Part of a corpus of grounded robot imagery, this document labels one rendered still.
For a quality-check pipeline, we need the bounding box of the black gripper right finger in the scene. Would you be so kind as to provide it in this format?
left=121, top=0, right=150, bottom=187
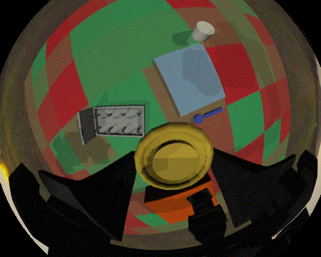
left=211, top=148, right=297, bottom=228

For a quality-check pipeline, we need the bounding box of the light blue flat mat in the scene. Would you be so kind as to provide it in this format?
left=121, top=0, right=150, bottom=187
left=154, top=44, right=226, bottom=117

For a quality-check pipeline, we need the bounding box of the yellow plate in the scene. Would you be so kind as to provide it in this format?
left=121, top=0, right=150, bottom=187
left=134, top=122, right=215, bottom=191

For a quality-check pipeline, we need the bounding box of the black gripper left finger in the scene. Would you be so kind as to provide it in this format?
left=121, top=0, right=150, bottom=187
left=38, top=151, right=137, bottom=242

